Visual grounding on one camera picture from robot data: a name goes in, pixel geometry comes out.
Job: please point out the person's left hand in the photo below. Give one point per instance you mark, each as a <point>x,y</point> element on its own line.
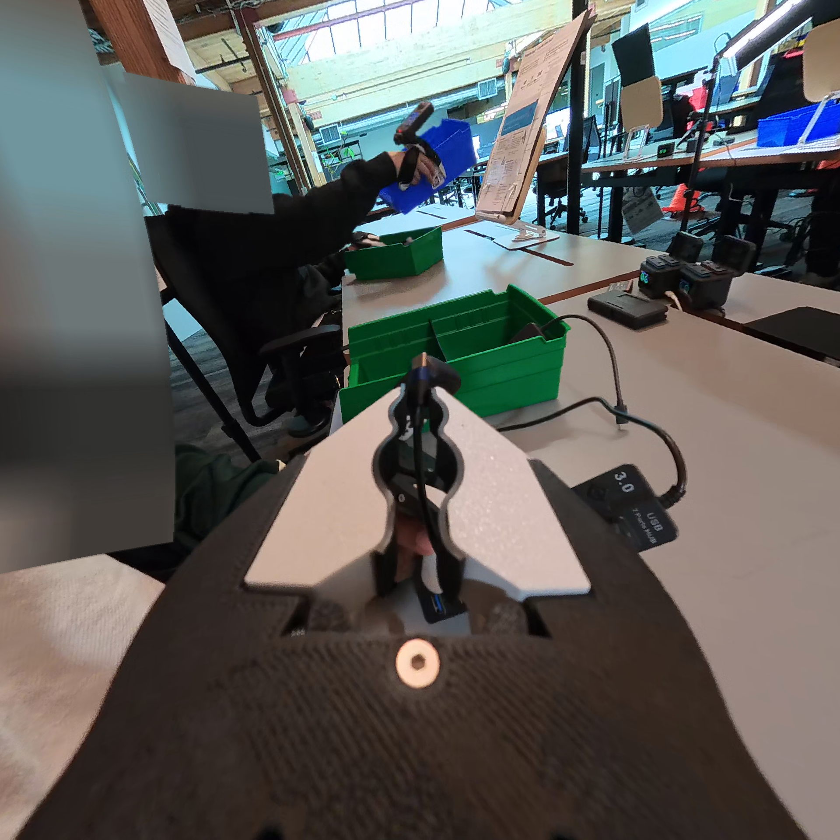
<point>413,544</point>

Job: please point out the black stand pole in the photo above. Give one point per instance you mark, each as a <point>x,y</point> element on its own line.
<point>577,131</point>

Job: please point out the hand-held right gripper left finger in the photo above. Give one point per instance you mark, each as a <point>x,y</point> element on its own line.
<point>321,518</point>

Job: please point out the black office chair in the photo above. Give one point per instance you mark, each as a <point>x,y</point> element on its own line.
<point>295,341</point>

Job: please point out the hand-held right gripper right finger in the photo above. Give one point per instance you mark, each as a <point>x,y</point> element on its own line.
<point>512,525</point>

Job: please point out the printed instruction sheet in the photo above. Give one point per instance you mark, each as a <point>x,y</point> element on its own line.
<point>525,118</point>

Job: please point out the orange traffic cone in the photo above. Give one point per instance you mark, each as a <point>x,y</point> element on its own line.
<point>682,200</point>

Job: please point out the black flat device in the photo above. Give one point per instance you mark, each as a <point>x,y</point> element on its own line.
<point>630,312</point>

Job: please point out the grey USB hub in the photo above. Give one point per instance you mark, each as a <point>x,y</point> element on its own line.
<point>531,333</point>

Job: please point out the small green plastic bin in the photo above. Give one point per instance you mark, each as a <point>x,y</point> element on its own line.
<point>394,262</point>

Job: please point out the wooden document stand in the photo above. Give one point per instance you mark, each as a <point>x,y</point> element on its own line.
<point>525,237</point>

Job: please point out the blue plastic bin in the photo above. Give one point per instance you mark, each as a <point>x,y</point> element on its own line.
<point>453,151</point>
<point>794,124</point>

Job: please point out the person's left forearm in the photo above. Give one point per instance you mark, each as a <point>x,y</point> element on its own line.
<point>216,492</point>

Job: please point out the black USB hub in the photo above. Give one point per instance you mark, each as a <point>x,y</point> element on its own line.
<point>630,512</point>

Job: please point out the black wrist-mounted camera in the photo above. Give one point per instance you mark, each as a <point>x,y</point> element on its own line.
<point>413,124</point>

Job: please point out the black camera charger case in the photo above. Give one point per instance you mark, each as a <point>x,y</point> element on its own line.
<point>705,289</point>
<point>659,279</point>

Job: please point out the beige garment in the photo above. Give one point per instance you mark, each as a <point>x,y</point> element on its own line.
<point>52,656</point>

